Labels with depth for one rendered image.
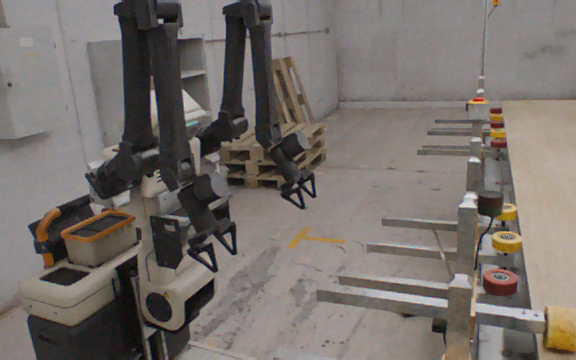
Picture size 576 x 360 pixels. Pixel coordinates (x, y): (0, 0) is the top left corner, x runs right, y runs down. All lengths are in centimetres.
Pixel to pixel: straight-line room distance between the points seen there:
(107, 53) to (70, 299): 238
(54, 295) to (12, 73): 171
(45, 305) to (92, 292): 14
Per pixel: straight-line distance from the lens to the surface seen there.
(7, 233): 341
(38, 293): 173
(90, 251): 173
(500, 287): 131
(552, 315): 108
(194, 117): 144
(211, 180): 112
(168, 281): 156
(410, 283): 136
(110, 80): 375
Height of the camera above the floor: 153
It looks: 17 degrees down
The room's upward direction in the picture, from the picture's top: 4 degrees counter-clockwise
